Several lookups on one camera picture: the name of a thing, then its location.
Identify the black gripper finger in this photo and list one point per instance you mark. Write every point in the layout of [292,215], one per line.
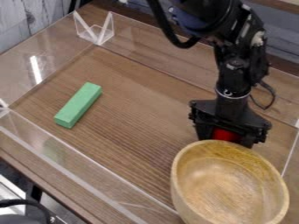
[248,139]
[204,130]

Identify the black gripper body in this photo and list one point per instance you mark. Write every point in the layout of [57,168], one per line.
[229,114]

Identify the red ball toy green leaf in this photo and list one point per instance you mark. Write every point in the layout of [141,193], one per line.
[225,135]

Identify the wooden bowl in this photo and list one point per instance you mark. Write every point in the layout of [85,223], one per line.
[223,184]

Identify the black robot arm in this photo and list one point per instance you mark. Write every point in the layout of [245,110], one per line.
[229,25]

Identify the green rectangular block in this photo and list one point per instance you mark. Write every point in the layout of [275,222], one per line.
[77,105]

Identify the clear acrylic tray wall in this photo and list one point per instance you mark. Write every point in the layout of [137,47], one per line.
[105,168]

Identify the clear acrylic corner bracket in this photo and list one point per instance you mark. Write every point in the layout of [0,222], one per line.
[94,34]

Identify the black table leg bracket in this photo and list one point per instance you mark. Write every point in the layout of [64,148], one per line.
[36,210]

